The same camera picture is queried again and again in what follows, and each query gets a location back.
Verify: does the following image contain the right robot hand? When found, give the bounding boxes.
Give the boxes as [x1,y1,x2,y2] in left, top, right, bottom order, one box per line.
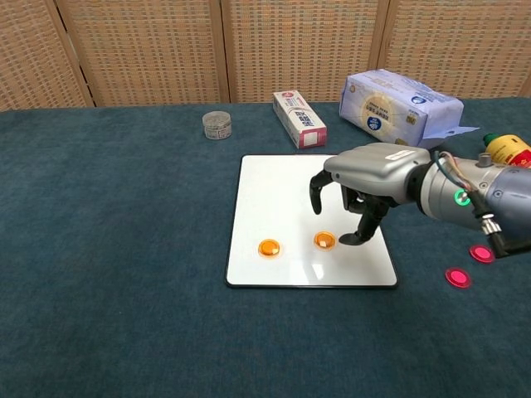
[309,143,432,247]

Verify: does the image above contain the orange disc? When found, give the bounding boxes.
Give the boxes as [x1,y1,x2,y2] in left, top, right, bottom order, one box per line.
[313,231,337,251]
[257,238,281,259]

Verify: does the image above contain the pink disc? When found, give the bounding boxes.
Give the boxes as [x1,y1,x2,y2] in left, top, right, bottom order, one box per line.
[444,267,473,289]
[468,244,496,265]

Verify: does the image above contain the white rectangular magnetic board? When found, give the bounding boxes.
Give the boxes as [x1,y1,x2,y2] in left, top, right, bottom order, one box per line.
[225,154,398,289]

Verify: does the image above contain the pale blue tissue pack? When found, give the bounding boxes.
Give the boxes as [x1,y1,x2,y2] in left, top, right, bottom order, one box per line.
[339,69,482,149]

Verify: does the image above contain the white red toothpaste box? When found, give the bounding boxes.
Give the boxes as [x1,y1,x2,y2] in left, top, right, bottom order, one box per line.
[272,90,329,150]

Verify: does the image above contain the yellow mustard squeeze bottle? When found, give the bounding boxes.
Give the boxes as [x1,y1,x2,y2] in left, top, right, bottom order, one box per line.
[483,132,531,170]

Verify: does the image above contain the small clear round jar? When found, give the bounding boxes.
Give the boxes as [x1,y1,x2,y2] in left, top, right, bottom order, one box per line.
[202,110,232,141]

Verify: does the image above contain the woven bamboo folding screen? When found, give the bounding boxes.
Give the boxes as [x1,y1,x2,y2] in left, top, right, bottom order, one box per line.
[0,0,531,112]

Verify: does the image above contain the teal table cloth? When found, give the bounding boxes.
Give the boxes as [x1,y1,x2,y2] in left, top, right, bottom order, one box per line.
[0,97,531,398]

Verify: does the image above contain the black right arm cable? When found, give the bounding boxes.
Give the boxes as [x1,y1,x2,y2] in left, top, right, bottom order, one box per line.
[468,190,531,259]

